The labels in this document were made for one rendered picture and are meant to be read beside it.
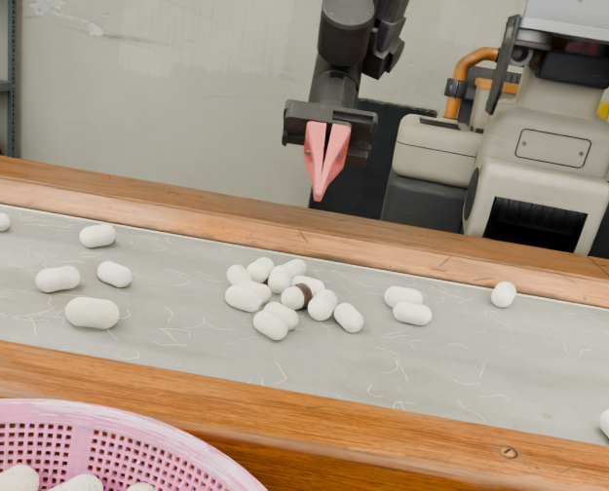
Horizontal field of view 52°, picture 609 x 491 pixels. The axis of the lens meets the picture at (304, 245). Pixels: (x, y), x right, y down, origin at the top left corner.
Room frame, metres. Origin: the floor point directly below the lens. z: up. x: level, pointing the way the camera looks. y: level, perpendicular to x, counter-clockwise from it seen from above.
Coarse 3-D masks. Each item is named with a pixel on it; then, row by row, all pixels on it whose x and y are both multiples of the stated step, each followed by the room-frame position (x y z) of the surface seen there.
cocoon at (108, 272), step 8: (104, 264) 0.49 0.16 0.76; (112, 264) 0.49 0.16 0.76; (104, 272) 0.48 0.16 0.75; (112, 272) 0.48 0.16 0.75; (120, 272) 0.48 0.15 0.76; (128, 272) 0.48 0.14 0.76; (104, 280) 0.48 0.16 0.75; (112, 280) 0.48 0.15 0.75; (120, 280) 0.48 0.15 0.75; (128, 280) 0.48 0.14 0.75
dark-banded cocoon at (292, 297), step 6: (288, 288) 0.50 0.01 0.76; (294, 288) 0.50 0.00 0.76; (312, 288) 0.51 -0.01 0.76; (282, 294) 0.50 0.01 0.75; (288, 294) 0.49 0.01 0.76; (294, 294) 0.49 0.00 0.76; (300, 294) 0.49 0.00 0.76; (282, 300) 0.49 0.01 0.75; (288, 300) 0.49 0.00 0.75; (294, 300) 0.49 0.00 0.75; (300, 300) 0.49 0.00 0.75; (288, 306) 0.49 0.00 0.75; (294, 306) 0.49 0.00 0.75; (300, 306) 0.49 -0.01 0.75
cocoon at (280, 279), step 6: (276, 270) 0.53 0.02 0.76; (282, 270) 0.53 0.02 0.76; (288, 270) 0.54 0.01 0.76; (270, 276) 0.53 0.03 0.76; (276, 276) 0.52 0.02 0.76; (282, 276) 0.52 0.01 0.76; (288, 276) 0.53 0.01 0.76; (270, 282) 0.52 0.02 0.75; (276, 282) 0.52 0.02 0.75; (282, 282) 0.52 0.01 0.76; (288, 282) 0.52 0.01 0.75; (270, 288) 0.52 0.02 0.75; (276, 288) 0.52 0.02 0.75; (282, 288) 0.52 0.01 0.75
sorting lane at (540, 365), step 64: (0, 256) 0.51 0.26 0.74; (64, 256) 0.53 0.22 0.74; (128, 256) 0.55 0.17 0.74; (192, 256) 0.58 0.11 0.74; (256, 256) 0.61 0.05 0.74; (0, 320) 0.40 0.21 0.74; (64, 320) 0.41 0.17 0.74; (128, 320) 0.43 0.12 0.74; (192, 320) 0.45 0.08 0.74; (384, 320) 0.51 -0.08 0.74; (448, 320) 0.53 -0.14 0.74; (512, 320) 0.56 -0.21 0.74; (576, 320) 0.58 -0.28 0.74; (256, 384) 0.37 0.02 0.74; (320, 384) 0.38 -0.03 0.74; (384, 384) 0.40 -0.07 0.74; (448, 384) 0.41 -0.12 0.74; (512, 384) 0.43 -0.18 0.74; (576, 384) 0.45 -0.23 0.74
